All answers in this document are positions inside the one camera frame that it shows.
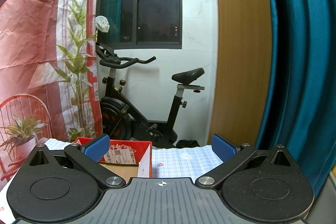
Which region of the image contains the blue checked tablecloth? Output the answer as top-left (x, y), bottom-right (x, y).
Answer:
top-left (1, 139), bottom-right (223, 223)

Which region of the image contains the red strawberry cardboard box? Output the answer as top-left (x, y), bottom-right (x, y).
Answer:
top-left (75, 137), bottom-right (152, 183)

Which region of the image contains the black exercise bike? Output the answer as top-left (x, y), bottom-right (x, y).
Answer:
top-left (96, 44), bottom-right (205, 148)

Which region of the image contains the wooden door panel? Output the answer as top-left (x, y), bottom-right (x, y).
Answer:
top-left (210, 0), bottom-right (272, 144)

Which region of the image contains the teal curtain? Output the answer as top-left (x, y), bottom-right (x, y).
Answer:
top-left (256, 0), bottom-right (335, 194)

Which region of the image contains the white plastic bag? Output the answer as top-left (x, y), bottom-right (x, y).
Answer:
top-left (95, 15), bottom-right (110, 33)

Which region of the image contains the red printed backdrop cloth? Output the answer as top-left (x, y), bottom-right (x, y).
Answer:
top-left (1, 0), bottom-right (102, 185)

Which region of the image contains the dark window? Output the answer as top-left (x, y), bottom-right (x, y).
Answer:
top-left (98, 0), bottom-right (182, 50)

